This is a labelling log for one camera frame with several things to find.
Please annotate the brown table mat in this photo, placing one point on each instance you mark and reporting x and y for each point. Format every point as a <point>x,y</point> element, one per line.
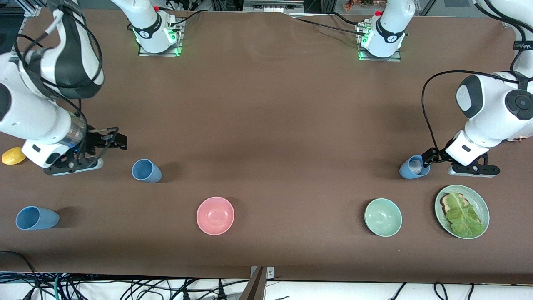
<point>266,250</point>

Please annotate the dark metal bar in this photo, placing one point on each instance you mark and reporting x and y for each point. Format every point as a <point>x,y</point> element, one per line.
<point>254,287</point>

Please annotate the orange artificial flowers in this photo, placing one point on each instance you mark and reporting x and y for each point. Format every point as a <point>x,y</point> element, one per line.
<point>354,4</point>

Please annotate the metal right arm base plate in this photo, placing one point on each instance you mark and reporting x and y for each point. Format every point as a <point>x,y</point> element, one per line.
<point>160,54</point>

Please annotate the metal table bracket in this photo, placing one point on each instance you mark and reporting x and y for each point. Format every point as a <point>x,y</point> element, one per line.
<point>270,273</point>

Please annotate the toasted bread slice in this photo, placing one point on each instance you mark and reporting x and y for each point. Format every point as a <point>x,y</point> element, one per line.
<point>446,204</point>

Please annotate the pale green bowl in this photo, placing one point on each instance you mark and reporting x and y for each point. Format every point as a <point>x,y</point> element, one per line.
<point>383,217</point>

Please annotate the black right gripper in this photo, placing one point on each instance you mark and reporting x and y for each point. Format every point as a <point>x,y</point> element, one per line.
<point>96,140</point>

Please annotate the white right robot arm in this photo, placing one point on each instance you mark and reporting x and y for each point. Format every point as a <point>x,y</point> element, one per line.
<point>29,116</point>

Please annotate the aluminium frame profile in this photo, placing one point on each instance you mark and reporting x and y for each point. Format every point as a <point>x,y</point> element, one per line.
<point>506,24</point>
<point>25,6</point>

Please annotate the green lettuce leaf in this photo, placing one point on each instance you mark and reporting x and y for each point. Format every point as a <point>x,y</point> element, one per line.
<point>464,218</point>

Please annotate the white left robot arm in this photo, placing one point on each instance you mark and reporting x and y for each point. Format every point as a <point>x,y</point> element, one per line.
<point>491,108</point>

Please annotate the white crumpled paper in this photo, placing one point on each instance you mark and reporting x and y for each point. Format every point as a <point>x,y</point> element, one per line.
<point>415,166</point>

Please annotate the grey power strip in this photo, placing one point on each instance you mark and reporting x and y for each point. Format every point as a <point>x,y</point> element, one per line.
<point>272,5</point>

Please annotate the pink bowl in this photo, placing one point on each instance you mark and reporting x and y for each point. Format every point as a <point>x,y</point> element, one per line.
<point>215,216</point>

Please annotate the blue plastic cup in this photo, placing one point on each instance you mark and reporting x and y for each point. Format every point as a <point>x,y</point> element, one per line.
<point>145,171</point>
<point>41,218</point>
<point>406,171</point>

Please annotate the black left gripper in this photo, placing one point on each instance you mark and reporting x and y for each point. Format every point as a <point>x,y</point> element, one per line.
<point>438,155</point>

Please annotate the yellow lemon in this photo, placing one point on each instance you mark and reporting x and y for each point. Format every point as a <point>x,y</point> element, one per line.
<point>11,156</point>

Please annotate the pale green plate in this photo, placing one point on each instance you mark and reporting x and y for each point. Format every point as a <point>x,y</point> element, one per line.
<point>479,198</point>

